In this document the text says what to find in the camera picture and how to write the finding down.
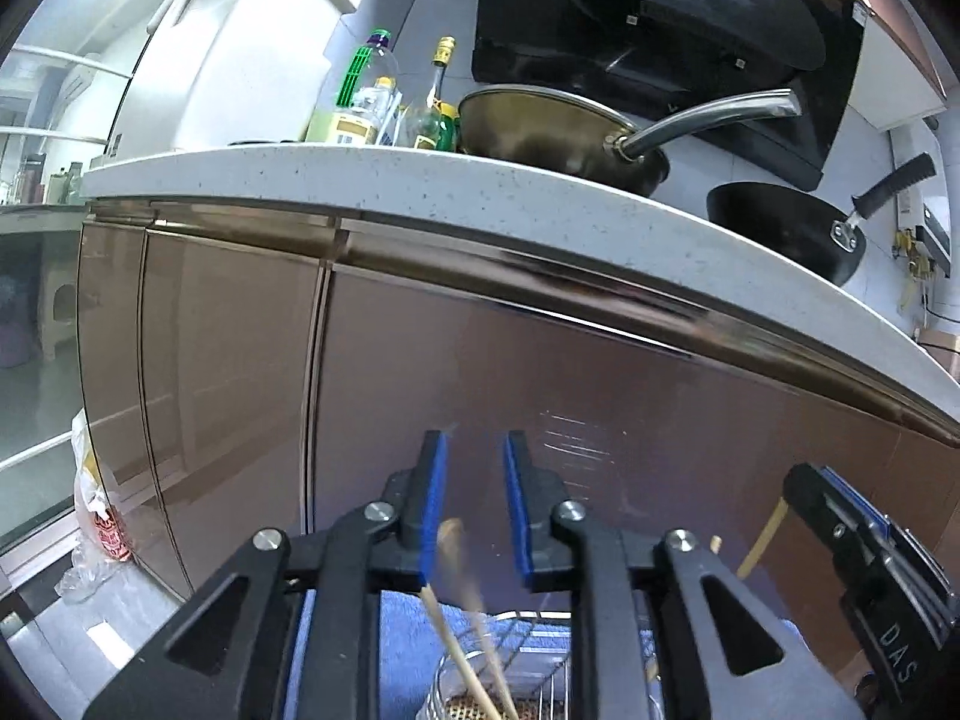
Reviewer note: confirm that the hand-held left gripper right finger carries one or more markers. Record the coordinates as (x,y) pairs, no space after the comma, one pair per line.
(517,502)

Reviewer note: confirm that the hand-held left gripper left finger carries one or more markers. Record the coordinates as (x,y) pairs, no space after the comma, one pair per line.
(435,502)

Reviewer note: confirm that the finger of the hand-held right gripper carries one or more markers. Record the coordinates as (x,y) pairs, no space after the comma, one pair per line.
(855,499)
(810,495)

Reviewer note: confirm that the brown glossy cabinet door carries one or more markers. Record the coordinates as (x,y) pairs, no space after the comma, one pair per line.
(600,405)
(232,390)
(112,352)

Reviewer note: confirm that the blue towel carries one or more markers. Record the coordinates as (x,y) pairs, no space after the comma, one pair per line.
(405,630)

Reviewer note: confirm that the cardboard box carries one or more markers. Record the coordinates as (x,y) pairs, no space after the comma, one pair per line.
(941,351)

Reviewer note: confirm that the yellow gas valve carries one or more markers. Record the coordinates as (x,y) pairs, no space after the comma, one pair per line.
(911,251)

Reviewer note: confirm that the black frying pan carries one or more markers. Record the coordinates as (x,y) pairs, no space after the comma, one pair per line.
(765,217)

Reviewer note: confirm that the white plastic bag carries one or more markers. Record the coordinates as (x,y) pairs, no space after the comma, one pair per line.
(105,517)

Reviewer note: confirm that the small green bottle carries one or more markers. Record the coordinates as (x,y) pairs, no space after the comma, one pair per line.
(448,131)

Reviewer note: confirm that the small clear yellow-capped bottle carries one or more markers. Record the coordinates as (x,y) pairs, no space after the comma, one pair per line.
(377,99)

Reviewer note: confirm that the glass sliding door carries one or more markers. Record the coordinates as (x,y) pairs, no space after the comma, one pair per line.
(30,427)

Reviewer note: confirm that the glass bottle with gold cap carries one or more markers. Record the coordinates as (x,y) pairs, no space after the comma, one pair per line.
(439,82)

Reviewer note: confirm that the white plastic stool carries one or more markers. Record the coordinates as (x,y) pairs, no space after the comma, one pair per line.
(56,315)

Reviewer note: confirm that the black range hood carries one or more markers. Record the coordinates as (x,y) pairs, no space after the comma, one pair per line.
(540,30)

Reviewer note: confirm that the white refrigerator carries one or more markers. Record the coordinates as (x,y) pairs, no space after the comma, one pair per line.
(225,52)

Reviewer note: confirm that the wall water heater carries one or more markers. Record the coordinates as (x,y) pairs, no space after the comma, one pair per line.
(937,232)

